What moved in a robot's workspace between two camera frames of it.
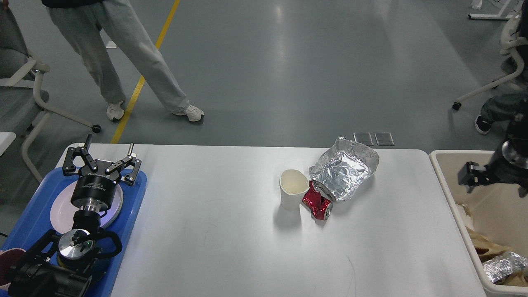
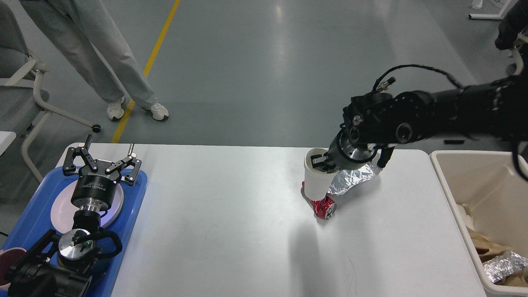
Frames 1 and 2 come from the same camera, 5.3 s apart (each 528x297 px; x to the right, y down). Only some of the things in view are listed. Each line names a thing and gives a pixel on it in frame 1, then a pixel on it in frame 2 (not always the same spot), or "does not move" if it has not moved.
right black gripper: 507,168 → 350,147
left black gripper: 94,193 does not move
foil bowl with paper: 500,266 does not move
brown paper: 485,249 does not move
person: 81,20 → 75,26
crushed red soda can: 318,199 does not move
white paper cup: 294,184 → 318,184
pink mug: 8,259 does not move
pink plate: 63,211 does not move
